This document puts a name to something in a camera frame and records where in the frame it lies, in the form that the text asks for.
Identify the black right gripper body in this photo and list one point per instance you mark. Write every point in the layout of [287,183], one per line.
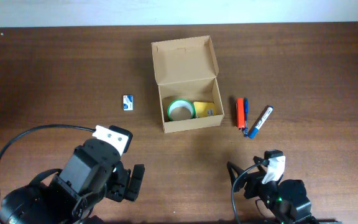
[253,179]

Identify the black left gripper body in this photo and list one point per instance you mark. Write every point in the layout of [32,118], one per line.
[122,183]

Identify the orange highlighter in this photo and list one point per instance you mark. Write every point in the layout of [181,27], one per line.
[240,113]

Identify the yellow sticky note pad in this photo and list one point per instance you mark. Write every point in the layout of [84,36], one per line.
[204,109]

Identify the brown cardboard box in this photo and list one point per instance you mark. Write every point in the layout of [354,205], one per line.
[187,69]

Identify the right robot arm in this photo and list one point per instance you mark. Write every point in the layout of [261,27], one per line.
[286,199]

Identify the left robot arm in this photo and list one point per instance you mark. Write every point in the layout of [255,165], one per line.
[32,203]

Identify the blue ballpoint pen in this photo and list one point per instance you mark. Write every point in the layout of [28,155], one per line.
[246,110]

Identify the blue whiteboard marker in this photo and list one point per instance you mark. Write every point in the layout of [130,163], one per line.
[259,123]

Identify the small blue white card box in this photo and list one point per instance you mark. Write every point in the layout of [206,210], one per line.
[128,102]

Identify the green tape roll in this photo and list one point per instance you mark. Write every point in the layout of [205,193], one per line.
[180,109]

